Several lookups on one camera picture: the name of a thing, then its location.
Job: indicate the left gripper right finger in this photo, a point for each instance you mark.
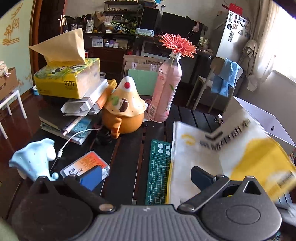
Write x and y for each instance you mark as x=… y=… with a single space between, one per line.
x=202 y=179

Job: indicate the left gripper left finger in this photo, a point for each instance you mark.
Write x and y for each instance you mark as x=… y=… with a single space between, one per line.
x=90 y=179

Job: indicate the white yellow shopping bag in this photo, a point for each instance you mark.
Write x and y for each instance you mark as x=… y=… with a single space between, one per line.
x=239 y=147

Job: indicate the blue ceramic figurine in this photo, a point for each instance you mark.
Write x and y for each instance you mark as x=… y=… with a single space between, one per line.
x=32 y=161

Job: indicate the green cutting mat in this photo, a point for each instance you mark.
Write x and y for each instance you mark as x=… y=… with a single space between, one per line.
x=158 y=172

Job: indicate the stack of books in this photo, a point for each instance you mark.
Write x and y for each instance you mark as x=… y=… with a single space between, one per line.
x=77 y=116

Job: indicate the orange mushroom teapot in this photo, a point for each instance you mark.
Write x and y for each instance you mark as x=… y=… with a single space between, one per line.
x=124 y=110

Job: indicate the white storage box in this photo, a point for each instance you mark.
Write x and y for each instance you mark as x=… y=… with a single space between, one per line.
x=268 y=121

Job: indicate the pink drink bottle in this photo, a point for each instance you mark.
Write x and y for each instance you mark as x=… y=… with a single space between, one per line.
x=169 y=76

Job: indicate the yellow tissue box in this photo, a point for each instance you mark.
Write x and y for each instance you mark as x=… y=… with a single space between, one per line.
x=68 y=73

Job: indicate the blue towel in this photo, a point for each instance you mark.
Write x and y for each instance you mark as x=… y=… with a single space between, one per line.
x=226 y=78

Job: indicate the green board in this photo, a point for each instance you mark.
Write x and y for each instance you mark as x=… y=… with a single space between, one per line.
x=145 y=81

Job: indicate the white wooden chair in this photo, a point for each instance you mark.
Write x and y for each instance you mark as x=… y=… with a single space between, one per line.
x=218 y=101

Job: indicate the brown cardboard box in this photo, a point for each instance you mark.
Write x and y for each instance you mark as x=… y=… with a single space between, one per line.
x=8 y=84

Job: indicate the cardboard box on floor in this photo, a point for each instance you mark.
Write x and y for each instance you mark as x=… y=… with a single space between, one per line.
x=140 y=63

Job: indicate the white refrigerator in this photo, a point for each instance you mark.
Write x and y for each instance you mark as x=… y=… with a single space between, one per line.
x=229 y=35

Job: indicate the black monitor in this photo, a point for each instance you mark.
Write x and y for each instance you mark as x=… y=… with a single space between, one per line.
x=183 y=26

